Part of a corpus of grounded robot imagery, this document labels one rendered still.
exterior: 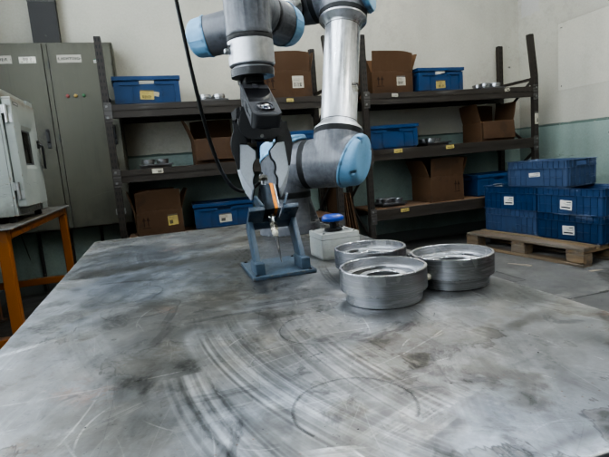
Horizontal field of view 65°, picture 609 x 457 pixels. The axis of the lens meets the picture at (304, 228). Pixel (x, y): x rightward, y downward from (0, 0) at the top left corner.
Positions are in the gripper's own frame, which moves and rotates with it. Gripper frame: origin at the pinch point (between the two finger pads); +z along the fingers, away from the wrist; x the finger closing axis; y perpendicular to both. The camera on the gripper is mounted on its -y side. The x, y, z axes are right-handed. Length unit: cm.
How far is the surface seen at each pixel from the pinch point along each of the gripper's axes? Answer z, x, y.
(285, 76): -75, -91, 330
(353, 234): 8.9, -14.5, -1.4
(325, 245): 10.1, -9.2, -1.5
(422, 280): 10.0, -11.2, -30.4
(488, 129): -19, -295, 334
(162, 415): 12.8, 17.8, -43.8
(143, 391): 12.8, 19.3, -39.1
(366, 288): 10.1, -4.5, -29.8
